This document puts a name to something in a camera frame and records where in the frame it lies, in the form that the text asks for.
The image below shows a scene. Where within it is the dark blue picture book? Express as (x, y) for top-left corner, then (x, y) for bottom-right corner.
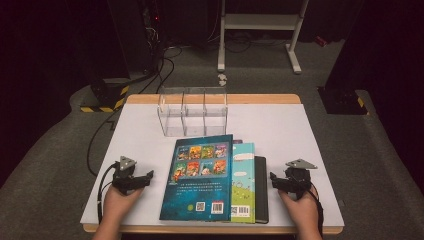
(159, 134), (234, 222)

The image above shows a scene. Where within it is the light blue green picture book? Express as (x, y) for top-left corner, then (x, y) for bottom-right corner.
(229, 142), (257, 224)

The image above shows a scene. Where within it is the white table mat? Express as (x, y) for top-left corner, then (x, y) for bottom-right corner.
(79, 103), (345, 228)

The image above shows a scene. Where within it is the black yellow striped stand base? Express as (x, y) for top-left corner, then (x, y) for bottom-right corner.
(317, 87), (370, 116)
(79, 78), (131, 114)

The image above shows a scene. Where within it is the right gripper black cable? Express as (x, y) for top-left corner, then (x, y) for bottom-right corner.
(309, 186), (325, 238)

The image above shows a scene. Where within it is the thin black floor cable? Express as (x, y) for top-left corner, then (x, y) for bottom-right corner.
(86, 111), (118, 178)

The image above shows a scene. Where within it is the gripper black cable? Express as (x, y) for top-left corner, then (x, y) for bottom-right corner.
(97, 163), (118, 224)
(309, 186), (325, 238)

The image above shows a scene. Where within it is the white metal stand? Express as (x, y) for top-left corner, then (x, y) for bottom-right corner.
(217, 0), (310, 75)

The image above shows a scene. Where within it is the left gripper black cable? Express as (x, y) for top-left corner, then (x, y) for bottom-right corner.
(97, 163), (118, 224)

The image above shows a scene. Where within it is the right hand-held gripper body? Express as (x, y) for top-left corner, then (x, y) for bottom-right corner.
(282, 158), (318, 201)

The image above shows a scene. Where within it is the person's left hand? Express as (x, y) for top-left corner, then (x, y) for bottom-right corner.
(103, 184), (144, 225)

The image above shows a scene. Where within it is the person's right hand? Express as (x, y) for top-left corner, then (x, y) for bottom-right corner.
(278, 186), (322, 234)

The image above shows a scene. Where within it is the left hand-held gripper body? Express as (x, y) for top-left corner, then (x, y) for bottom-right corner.
(111, 155), (139, 196)

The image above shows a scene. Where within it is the dark curtain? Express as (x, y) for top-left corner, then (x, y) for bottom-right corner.
(324, 0), (424, 196)
(0, 0), (129, 201)

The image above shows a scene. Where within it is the clear acrylic book rack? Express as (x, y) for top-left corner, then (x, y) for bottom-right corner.
(157, 86), (229, 138)

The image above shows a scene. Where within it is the black hardcover notebook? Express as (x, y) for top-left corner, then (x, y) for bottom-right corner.
(253, 155), (270, 224)

